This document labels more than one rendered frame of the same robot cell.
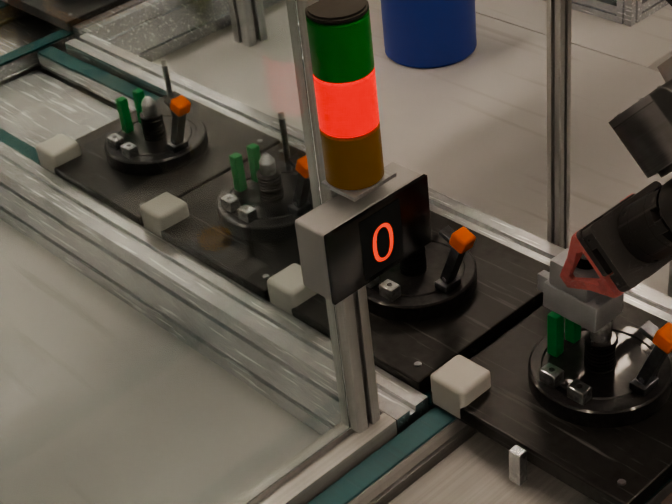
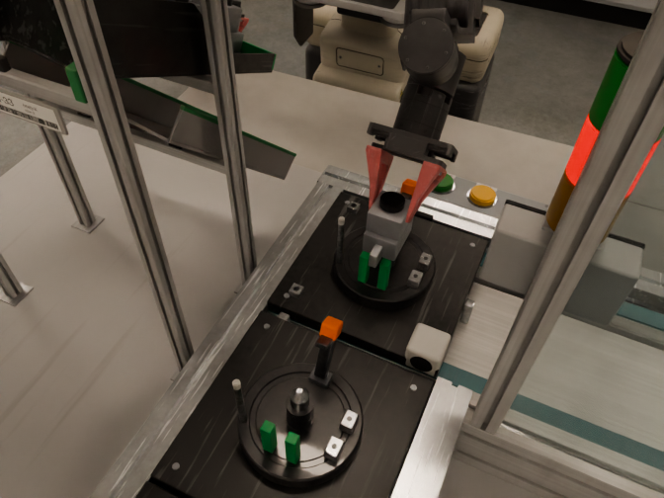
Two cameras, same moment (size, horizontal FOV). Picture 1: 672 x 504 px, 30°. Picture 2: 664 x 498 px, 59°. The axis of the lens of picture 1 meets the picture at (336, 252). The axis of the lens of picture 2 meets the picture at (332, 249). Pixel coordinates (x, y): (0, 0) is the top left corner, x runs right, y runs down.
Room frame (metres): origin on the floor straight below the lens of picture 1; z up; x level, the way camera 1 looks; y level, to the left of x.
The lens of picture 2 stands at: (1.24, 0.19, 1.60)
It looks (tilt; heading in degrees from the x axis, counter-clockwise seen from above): 49 degrees down; 243
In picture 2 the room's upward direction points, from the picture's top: 2 degrees clockwise
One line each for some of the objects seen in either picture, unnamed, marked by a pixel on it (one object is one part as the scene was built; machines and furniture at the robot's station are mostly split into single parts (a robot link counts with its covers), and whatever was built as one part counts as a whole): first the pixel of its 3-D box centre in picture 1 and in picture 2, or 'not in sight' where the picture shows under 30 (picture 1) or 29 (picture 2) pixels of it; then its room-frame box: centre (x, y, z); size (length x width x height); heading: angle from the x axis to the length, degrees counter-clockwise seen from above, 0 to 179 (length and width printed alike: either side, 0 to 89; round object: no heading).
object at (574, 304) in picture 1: (575, 276); (386, 224); (0.95, -0.22, 1.09); 0.08 x 0.04 x 0.07; 39
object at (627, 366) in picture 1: (599, 371); (383, 265); (0.93, -0.25, 0.98); 0.14 x 0.14 x 0.02
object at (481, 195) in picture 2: not in sight; (482, 197); (0.71, -0.32, 0.96); 0.04 x 0.04 x 0.02
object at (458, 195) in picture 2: not in sight; (477, 210); (0.71, -0.32, 0.93); 0.21 x 0.07 x 0.06; 129
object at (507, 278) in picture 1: (411, 252); (299, 408); (1.13, -0.08, 1.01); 0.24 x 0.24 x 0.13; 39
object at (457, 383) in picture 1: (460, 387); (427, 350); (0.95, -0.11, 0.97); 0.05 x 0.05 x 0.04; 39
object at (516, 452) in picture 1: (518, 465); (466, 311); (0.86, -0.15, 0.95); 0.01 x 0.01 x 0.04; 39
